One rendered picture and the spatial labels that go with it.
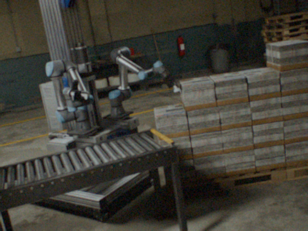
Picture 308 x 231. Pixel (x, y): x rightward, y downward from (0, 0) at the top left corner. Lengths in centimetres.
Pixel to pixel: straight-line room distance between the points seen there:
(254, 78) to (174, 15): 722
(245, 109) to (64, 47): 173
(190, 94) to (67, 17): 130
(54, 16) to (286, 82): 217
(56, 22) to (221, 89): 160
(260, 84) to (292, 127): 52
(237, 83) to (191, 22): 737
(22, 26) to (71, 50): 618
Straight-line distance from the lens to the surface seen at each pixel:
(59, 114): 335
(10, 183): 263
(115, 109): 375
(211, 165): 364
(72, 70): 330
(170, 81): 354
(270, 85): 357
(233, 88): 348
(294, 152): 382
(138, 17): 1021
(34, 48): 972
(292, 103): 367
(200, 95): 343
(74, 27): 365
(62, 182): 253
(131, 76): 949
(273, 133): 369
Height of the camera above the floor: 167
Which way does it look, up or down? 15 degrees down
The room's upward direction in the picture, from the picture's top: 9 degrees counter-clockwise
